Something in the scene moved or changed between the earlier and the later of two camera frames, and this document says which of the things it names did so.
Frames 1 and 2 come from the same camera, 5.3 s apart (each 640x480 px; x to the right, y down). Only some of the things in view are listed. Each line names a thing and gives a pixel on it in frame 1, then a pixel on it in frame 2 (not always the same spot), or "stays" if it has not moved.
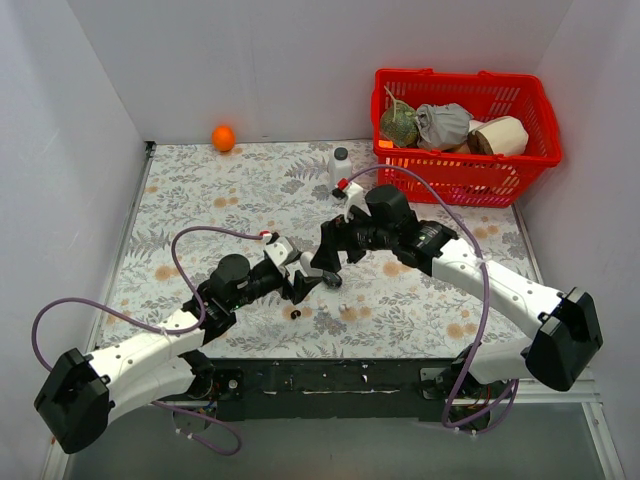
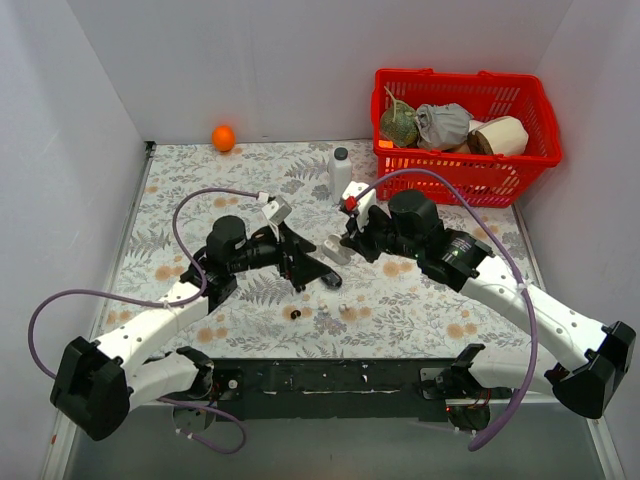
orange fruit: (223, 138) stays
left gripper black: (291, 282) to (290, 256)
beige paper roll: (502, 135) stays
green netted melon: (398, 123) stays
